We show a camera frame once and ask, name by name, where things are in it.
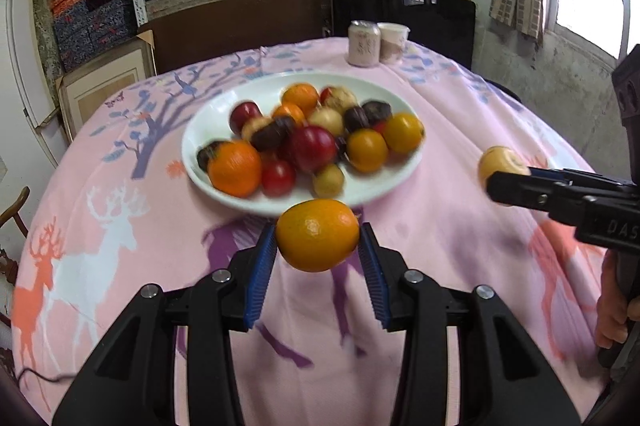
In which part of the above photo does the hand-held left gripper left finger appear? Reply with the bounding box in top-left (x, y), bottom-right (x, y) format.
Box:
top-left (52, 222), bottom-right (278, 426)

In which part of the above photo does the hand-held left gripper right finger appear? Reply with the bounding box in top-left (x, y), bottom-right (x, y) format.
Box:
top-left (357, 222), bottom-right (583, 426)

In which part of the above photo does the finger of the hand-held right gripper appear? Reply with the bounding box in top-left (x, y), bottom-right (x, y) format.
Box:
top-left (486, 171), bottom-right (590, 227)
top-left (525, 166), bottom-right (633, 195)

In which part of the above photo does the white oval plate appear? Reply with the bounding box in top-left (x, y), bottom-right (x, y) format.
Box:
top-left (181, 73), bottom-right (425, 218)

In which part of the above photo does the large orange tangerine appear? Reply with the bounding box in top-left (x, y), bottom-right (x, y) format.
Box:
top-left (207, 141), bottom-right (263, 199)

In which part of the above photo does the yellowish orange tangerine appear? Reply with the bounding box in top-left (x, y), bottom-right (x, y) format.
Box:
top-left (382, 112), bottom-right (426, 155)

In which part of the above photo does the dark purple mangosteen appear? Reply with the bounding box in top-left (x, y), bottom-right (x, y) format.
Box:
top-left (361, 100), bottom-right (394, 125)
top-left (250, 116), bottom-right (297, 153)
top-left (196, 143), bottom-right (221, 171)
top-left (343, 106), bottom-right (371, 134)

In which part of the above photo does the red plum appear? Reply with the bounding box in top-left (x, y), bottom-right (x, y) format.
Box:
top-left (287, 126), bottom-right (339, 174)
top-left (229, 102), bottom-right (263, 134)

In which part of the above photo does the person's right hand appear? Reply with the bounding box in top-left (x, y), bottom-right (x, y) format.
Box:
top-left (594, 256), bottom-right (629, 350)

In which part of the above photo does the pink deer print tablecloth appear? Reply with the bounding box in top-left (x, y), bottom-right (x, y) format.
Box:
top-left (10, 36), bottom-right (626, 426)

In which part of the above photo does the black glossy panel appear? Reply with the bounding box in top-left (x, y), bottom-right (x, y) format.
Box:
top-left (330, 0), bottom-right (476, 70)

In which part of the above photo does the white paper cup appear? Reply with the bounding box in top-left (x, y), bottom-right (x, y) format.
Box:
top-left (377, 22), bottom-right (412, 65)

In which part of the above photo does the pale beverage can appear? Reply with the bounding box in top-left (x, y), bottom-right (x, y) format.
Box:
top-left (348, 20), bottom-right (383, 68)

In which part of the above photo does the brown wooden board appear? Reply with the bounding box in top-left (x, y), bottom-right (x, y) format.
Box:
top-left (137, 0), bottom-right (333, 74)

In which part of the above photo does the wooden chair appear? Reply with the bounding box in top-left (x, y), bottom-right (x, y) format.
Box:
top-left (0, 186), bottom-right (32, 337)

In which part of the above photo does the stack of blue patterned boxes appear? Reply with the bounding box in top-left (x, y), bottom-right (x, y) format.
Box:
top-left (52, 0), bottom-right (138, 72)

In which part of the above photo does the white door panel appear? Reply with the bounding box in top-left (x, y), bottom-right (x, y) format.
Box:
top-left (5, 0), bottom-right (68, 169)

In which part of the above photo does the mottled grey slab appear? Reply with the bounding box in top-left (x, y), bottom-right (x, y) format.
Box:
top-left (31, 0), bottom-right (65, 75)

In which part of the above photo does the black cable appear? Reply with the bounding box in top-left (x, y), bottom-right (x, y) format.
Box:
top-left (15, 368), bottom-right (76, 391)

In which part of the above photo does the beige picture frame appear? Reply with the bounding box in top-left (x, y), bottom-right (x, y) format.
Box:
top-left (56, 36), bottom-right (160, 141)

